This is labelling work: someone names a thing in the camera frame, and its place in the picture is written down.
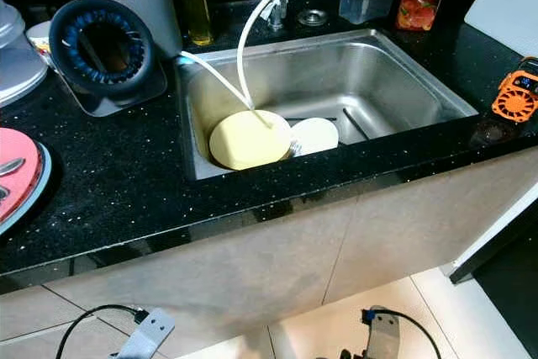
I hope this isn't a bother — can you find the silver metal spoon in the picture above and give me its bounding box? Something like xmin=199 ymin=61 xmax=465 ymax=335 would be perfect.
xmin=0 ymin=157 xmax=27 ymax=177

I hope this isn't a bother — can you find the pale yellow plate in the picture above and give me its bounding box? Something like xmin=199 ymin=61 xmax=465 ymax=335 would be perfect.
xmin=208 ymin=109 xmax=293 ymax=171

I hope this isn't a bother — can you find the white plastic container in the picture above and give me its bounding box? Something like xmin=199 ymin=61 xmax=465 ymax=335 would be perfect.
xmin=0 ymin=0 xmax=50 ymax=108

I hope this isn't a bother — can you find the white cartoon print mug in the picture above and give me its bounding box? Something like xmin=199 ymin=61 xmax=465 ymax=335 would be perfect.
xmin=27 ymin=21 xmax=53 ymax=67

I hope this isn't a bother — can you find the grey canister with red logo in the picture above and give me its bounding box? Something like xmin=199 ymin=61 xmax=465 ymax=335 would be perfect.
xmin=91 ymin=0 xmax=184 ymax=59

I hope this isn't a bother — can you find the yellow oil bottle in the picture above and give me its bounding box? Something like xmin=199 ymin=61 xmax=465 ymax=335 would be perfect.
xmin=172 ymin=0 xmax=214 ymax=47

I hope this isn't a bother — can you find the white bowl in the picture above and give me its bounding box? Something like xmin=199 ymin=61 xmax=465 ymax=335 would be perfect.
xmin=290 ymin=117 xmax=340 ymax=157

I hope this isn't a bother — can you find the round silver counter cap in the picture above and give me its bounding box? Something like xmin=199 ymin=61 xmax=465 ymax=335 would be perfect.
xmin=298 ymin=8 xmax=330 ymax=28

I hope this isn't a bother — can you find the stainless steel sink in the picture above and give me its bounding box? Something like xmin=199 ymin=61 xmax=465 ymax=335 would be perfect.
xmin=177 ymin=29 xmax=482 ymax=182

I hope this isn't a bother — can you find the orange handheld device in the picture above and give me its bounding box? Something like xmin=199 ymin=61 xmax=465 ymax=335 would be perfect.
xmin=492 ymin=56 xmax=538 ymax=124

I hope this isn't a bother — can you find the white cutting board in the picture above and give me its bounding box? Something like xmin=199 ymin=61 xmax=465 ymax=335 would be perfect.
xmin=464 ymin=0 xmax=538 ymax=57

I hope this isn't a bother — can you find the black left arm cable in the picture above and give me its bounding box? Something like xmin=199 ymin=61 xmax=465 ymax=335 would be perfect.
xmin=57 ymin=304 xmax=150 ymax=359

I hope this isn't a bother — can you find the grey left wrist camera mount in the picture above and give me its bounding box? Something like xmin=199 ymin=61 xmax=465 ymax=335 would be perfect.
xmin=116 ymin=309 xmax=176 ymax=359

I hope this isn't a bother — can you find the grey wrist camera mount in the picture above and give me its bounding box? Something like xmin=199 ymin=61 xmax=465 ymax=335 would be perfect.
xmin=116 ymin=309 xmax=176 ymax=359
xmin=366 ymin=309 xmax=404 ymax=359

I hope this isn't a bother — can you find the white hose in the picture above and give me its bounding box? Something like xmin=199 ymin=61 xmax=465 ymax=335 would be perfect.
xmin=181 ymin=0 xmax=322 ymax=113

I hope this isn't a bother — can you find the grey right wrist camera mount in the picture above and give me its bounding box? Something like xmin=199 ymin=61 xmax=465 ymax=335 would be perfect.
xmin=366 ymin=309 xmax=404 ymax=359

